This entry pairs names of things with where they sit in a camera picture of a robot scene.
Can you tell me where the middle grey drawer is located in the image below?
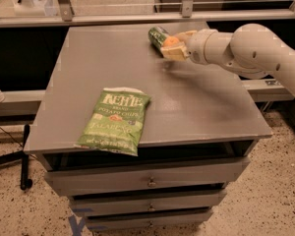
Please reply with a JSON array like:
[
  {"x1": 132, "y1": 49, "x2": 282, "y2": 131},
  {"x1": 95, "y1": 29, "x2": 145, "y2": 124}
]
[{"x1": 70, "y1": 190, "x2": 226, "y2": 216}]

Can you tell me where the grey drawer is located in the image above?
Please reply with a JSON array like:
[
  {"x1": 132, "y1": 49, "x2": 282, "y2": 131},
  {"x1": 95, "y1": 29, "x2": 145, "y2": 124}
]
[
  {"x1": 70, "y1": 190, "x2": 226, "y2": 216},
  {"x1": 45, "y1": 157, "x2": 250, "y2": 196},
  {"x1": 86, "y1": 208, "x2": 212, "y2": 231}
]

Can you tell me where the blue tape mark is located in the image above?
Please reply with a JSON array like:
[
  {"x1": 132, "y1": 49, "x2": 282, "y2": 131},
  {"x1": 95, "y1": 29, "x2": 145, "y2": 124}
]
[{"x1": 68, "y1": 211, "x2": 95, "y2": 236}]

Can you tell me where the metal railing frame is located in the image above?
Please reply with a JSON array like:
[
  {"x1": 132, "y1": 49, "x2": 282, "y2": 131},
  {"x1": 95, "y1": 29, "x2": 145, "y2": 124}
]
[{"x1": 0, "y1": 0, "x2": 295, "y2": 28}]

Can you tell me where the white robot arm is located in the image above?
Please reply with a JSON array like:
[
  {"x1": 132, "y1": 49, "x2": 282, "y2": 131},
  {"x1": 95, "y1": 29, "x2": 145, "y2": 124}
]
[{"x1": 160, "y1": 24, "x2": 295, "y2": 97}]

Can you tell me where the orange fruit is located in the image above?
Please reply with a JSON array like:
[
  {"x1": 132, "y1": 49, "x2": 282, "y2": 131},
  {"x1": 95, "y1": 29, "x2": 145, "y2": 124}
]
[{"x1": 162, "y1": 36, "x2": 180, "y2": 47}]

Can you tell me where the black tripod stand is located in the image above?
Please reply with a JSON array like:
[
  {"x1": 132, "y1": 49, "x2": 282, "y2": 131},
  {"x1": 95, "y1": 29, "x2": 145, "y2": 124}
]
[{"x1": 0, "y1": 124, "x2": 32, "y2": 191}]

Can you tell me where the green Kettle chips bag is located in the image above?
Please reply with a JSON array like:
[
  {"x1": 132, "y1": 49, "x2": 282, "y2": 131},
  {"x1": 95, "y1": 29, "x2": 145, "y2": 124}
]
[{"x1": 76, "y1": 88, "x2": 150, "y2": 156}]

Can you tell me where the top grey drawer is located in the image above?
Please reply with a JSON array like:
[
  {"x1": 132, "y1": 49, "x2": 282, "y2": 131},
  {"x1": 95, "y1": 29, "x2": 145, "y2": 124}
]
[{"x1": 45, "y1": 157, "x2": 250, "y2": 196}]

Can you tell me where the green soda can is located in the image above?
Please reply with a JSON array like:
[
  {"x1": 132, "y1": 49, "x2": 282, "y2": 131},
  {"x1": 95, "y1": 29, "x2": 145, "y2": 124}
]
[{"x1": 148, "y1": 27, "x2": 169, "y2": 50}]

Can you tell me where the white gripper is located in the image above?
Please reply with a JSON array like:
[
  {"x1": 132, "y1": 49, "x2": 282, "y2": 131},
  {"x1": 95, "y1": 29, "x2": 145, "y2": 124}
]
[{"x1": 160, "y1": 29, "x2": 216, "y2": 65}]

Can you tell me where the bottom grey drawer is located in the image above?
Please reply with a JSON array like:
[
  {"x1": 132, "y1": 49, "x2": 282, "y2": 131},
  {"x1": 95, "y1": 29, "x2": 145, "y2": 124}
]
[{"x1": 86, "y1": 208, "x2": 212, "y2": 231}]

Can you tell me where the grey drawer cabinet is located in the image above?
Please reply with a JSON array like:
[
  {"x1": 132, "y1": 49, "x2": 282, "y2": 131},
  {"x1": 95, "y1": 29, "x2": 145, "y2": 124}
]
[{"x1": 24, "y1": 21, "x2": 273, "y2": 232}]

